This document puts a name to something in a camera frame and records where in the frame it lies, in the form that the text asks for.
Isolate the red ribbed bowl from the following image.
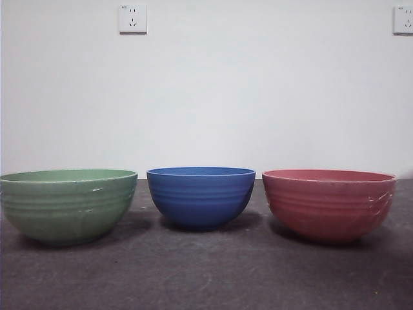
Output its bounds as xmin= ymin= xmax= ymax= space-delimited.
xmin=261 ymin=169 xmax=398 ymax=244

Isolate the blue ribbed bowl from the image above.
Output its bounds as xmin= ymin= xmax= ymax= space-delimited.
xmin=146 ymin=166 xmax=257 ymax=232

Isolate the white wall socket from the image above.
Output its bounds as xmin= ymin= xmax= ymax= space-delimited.
xmin=392 ymin=5 xmax=413 ymax=36
xmin=118 ymin=4 xmax=148 ymax=35

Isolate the green ribbed bowl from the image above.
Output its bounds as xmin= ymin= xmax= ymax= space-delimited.
xmin=0 ymin=168 xmax=139 ymax=247

